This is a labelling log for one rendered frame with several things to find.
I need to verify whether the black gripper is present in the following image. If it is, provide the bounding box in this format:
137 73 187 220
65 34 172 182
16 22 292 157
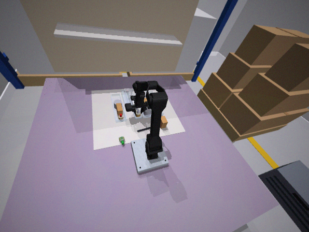
125 99 150 114

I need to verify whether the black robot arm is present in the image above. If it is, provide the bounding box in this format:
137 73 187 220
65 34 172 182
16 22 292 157
131 81 168 160

